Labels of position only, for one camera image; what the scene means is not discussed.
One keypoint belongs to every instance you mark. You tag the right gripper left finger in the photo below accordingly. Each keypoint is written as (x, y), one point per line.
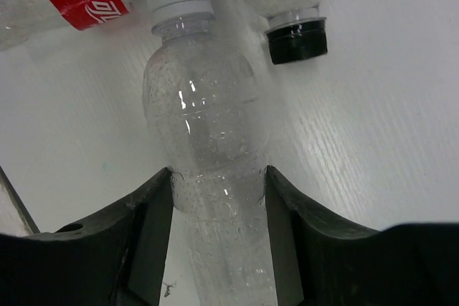
(115, 256)

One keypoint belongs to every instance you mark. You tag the clear unlabelled plastic bottle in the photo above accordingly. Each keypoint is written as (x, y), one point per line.
(204, 107)

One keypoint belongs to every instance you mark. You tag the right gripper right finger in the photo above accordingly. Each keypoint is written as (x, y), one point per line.
(322, 258)

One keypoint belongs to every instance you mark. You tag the metal rail bar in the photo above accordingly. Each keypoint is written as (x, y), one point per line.
(27, 220)

